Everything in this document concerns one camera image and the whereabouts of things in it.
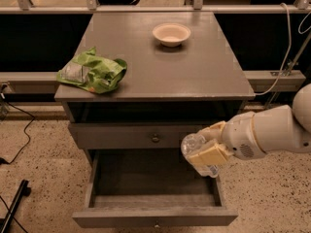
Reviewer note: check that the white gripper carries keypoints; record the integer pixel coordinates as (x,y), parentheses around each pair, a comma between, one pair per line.
(240,136)

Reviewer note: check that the clear plastic water bottle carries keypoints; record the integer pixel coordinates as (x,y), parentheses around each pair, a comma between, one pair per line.
(189,145)

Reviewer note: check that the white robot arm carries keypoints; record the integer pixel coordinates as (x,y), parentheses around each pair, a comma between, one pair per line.
(285,127)

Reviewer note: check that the closed grey top drawer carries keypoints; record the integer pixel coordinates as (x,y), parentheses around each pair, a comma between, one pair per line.
(105,136)

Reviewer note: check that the grey wooden drawer cabinet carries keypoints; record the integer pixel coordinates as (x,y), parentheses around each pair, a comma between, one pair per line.
(198,82)

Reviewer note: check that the open grey middle drawer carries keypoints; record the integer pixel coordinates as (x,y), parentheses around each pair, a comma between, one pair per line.
(150,188)

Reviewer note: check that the white paper bowl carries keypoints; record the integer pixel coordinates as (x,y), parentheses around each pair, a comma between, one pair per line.
(171,34)

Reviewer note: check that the green chip bag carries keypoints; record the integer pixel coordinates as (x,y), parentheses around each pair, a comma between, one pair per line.
(93,73)

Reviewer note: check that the metal window railing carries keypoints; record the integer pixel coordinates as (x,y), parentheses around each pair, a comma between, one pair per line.
(145,0)

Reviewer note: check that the black stand leg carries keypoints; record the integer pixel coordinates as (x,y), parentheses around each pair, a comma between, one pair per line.
(23,191)

